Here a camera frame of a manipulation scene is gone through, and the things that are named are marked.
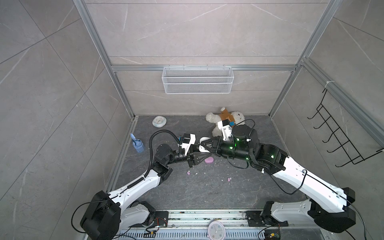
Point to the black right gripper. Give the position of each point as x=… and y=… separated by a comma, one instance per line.
x=216, y=147

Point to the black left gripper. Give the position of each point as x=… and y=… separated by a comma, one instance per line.
x=192, y=158

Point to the pink oval earbud case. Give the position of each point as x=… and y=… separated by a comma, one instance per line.
x=209, y=160

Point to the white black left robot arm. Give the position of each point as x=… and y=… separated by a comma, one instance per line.
x=108, y=213

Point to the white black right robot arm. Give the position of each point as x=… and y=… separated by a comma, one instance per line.
x=328, y=206

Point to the white teddy bear brown hoodie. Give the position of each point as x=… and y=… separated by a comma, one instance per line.
x=234, y=118

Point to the light blue round clock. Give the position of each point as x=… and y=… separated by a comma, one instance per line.
x=159, y=121

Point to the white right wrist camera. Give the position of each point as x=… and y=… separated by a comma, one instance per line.
x=226, y=127

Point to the white wire mesh basket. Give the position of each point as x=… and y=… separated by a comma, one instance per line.
x=197, y=80

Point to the black wire hook rack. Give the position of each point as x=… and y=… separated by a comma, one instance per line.
x=354, y=156

